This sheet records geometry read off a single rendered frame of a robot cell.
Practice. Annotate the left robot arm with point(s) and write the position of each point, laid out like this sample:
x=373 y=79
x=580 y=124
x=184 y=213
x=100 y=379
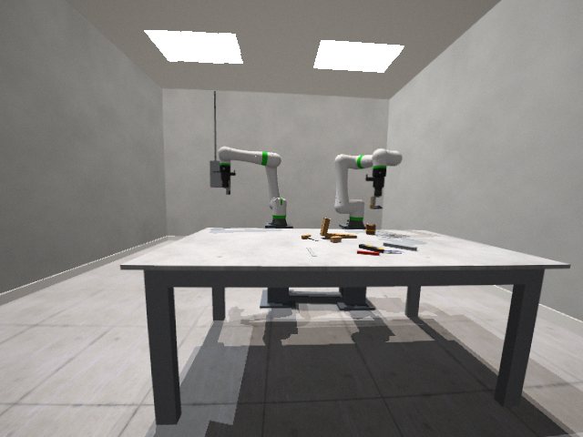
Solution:
x=355 y=207

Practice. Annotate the grey rectangular bar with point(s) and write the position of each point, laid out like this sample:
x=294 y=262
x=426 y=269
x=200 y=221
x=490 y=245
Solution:
x=400 y=246

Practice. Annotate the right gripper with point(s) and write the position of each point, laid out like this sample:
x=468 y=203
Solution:
x=225 y=177

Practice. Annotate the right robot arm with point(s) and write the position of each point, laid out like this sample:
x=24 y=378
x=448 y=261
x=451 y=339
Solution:
x=271 y=161

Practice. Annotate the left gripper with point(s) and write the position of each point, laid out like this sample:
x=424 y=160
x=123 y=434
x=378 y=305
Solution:
x=378 y=182

